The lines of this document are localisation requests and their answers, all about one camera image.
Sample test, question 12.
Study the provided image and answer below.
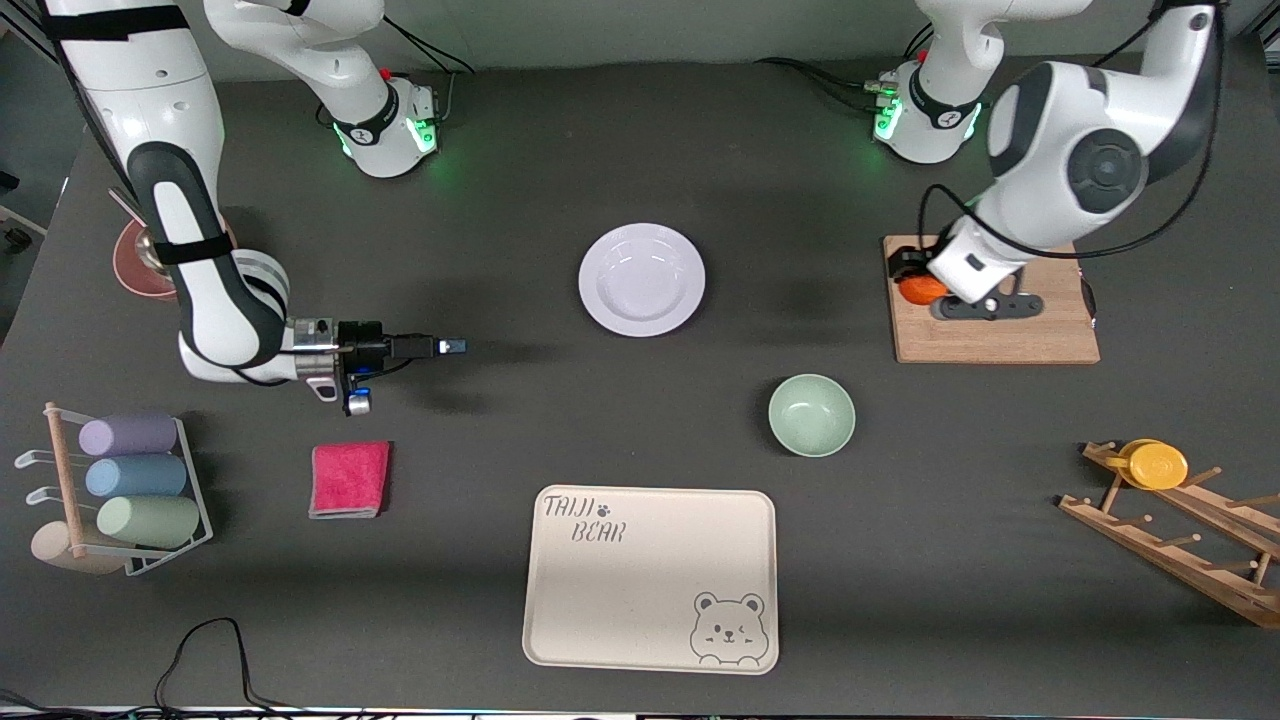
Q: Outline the white round plate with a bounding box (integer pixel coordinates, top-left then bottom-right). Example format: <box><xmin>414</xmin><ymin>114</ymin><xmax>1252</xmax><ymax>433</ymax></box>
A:
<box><xmin>578</xmin><ymin>222</ymin><xmax>707</xmax><ymax>338</ymax></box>

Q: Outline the wooden cutting board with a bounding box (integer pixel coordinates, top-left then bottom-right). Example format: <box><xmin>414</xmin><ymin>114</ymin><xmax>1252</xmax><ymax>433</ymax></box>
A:
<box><xmin>883</xmin><ymin>235</ymin><xmax>1101</xmax><ymax>365</ymax></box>

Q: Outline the pink folded cloth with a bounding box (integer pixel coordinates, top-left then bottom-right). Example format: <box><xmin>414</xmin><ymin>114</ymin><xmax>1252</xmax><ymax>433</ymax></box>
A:
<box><xmin>308</xmin><ymin>441</ymin><xmax>392</xmax><ymax>520</ymax></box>

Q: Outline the light green bowl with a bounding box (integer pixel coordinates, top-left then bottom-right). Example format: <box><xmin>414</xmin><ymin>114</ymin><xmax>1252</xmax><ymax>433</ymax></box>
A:
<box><xmin>768</xmin><ymin>373</ymin><xmax>857</xmax><ymax>459</ymax></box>

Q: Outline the pink bowl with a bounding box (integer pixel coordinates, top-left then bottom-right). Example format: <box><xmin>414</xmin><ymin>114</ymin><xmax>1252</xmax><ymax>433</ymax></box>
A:
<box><xmin>112</xmin><ymin>215</ymin><xmax>238</xmax><ymax>301</ymax></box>

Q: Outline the purple cup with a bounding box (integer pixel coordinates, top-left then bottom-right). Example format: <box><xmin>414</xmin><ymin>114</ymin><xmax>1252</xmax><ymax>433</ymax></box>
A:
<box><xmin>78</xmin><ymin>414</ymin><xmax>179</xmax><ymax>458</ymax></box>

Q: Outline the blue cup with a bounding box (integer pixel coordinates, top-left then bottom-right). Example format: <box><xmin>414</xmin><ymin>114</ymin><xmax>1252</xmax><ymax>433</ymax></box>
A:
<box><xmin>85</xmin><ymin>455</ymin><xmax>189</xmax><ymax>499</ymax></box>

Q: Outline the green cup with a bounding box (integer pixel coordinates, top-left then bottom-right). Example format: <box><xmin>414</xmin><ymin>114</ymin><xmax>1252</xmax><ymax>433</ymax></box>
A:
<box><xmin>96</xmin><ymin>494</ymin><xmax>202</xmax><ymax>550</ymax></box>

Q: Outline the metal scoop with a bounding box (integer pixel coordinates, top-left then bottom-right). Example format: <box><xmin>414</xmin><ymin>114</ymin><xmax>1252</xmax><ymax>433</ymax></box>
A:
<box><xmin>108</xmin><ymin>187</ymin><xmax>166</xmax><ymax>273</ymax></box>

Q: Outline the yellow mug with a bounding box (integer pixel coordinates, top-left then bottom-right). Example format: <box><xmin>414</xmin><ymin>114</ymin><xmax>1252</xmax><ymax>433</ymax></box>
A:
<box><xmin>1105</xmin><ymin>438</ymin><xmax>1190</xmax><ymax>491</ymax></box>

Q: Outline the wooden pole stand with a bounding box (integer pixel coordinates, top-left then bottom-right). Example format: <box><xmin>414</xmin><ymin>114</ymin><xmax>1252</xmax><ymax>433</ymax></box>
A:
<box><xmin>30</xmin><ymin>402</ymin><xmax>129</xmax><ymax>577</ymax></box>

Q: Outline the beige bear print tray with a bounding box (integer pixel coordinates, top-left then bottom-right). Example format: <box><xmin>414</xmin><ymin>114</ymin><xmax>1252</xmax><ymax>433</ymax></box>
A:
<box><xmin>521</xmin><ymin>485</ymin><xmax>780</xmax><ymax>676</ymax></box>

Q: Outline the wooden mug rack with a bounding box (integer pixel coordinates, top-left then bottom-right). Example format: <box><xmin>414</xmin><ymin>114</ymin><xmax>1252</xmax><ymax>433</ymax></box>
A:
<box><xmin>1058</xmin><ymin>441</ymin><xmax>1280</xmax><ymax>630</ymax></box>

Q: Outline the white wire cup rack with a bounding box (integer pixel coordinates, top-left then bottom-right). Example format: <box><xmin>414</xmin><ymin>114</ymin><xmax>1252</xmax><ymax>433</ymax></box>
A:
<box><xmin>14</xmin><ymin>408</ymin><xmax>214</xmax><ymax>578</ymax></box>

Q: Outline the black left arm base cable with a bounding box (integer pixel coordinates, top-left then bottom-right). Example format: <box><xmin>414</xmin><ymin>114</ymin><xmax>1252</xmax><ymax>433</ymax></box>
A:
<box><xmin>755</xmin><ymin>57</ymin><xmax>896</xmax><ymax>111</ymax></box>

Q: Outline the black arm base cable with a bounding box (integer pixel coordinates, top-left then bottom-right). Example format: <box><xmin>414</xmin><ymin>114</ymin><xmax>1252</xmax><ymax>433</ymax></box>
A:
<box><xmin>380</xmin><ymin>15</ymin><xmax>476</xmax><ymax>131</ymax></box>
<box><xmin>755</xmin><ymin>57</ymin><xmax>896</xmax><ymax>111</ymax></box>

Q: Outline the black right arm base cable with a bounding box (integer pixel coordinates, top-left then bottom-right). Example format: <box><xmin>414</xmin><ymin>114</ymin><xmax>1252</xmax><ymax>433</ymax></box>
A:
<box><xmin>380</xmin><ymin>15</ymin><xmax>476</xmax><ymax>131</ymax></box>

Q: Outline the black cable on table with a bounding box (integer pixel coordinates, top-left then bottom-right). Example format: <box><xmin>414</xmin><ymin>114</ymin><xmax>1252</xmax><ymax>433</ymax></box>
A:
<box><xmin>0</xmin><ymin>617</ymin><xmax>341</xmax><ymax>720</ymax></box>

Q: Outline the black right arm wrist cable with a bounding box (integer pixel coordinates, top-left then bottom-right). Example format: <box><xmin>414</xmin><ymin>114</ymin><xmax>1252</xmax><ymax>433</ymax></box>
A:
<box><xmin>38</xmin><ymin>0</ymin><xmax>141</xmax><ymax>216</ymax></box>

